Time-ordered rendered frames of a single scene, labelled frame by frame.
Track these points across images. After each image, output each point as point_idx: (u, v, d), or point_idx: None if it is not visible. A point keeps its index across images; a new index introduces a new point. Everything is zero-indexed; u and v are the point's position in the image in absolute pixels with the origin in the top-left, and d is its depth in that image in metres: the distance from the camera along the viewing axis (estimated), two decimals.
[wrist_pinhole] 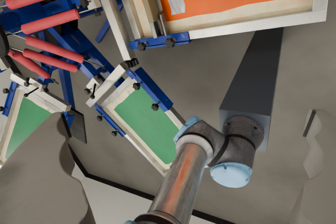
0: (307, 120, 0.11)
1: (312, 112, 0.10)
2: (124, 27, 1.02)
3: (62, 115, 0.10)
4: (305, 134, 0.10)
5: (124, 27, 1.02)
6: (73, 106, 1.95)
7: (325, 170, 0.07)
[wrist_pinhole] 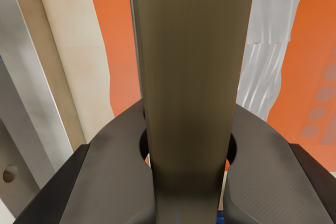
0: None
1: None
2: (33, 185, 0.28)
3: None
4: None
5: (33, 185, 0.28)
6: None
7: (239, 152, 0.08)
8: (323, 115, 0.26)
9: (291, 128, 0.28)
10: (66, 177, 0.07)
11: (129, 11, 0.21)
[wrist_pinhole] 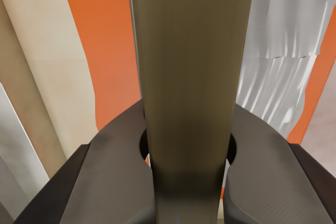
0: None
1: None
2: (6, 220, 0.24)
3: None
4: None
5: (7, 220, 0.24)
6: None
7: (239, 152, 0.08)
8: None
9: (312, 154, 0.23)
10: (66, 177, 0.07)
11: (116, 17, 0.16)
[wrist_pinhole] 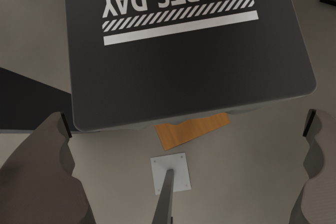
0: (307, 120, 0.11)
1: (312, 112, 0.10)
2: None
3: (62, 115, 0.10)
4: (305, 134, 0.10)
5: None
6: None
7: (325, 170, 0.07)
8: None
9: None
10: None
11: None
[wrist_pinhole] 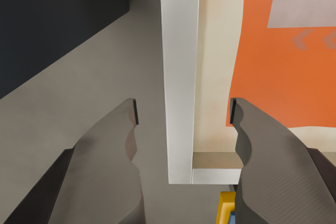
0: (231, 108, 0.12)
1: (233, 101, 0.11)
2: None
3: (134, 102, 0.11)
4: (232, 122, 0.12)
5: None
6: None
7: (253, 153, 0.08)
8: None
9: None
10: (51, 183, 0.07)
11: None
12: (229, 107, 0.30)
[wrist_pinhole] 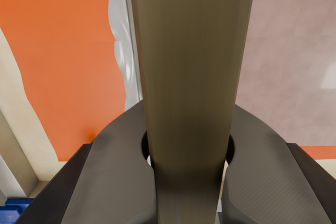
0: None
1: None
2: None
3: None
4: None
5: None
6: None
7: (237, 152, 0.08)
8: None
9: None
10: (68, 176, 0.07)
11: (23, 12, 0.23)
12: None
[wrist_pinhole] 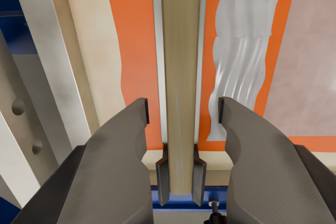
0: (219, 108, 0.12)
1: (221, 101, 0.11)
2: (53, 160, 0.33)
3: (145, 102, 0.11)
4: (220, 121, 0.12)
5: (54, 160, 0.33)
6: None
7: (243, 152, 0.08)
8: None
9: (276, 111, 0.32)
10: (62, 178, 0.07)
11: (139, 10, 0.25)
12: None
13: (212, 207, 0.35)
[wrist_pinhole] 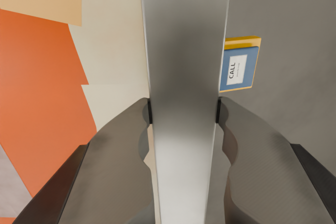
0: None
1: (218, 100, 0.11)
2: None
3: (148, 102, 0.11)
4: (217, 121, 0.12)
5: None
6: None
7: (240, 152, 0.08)
8: None
9: None
10: (65, 177, 0.07)
11: None
12: None
13: None
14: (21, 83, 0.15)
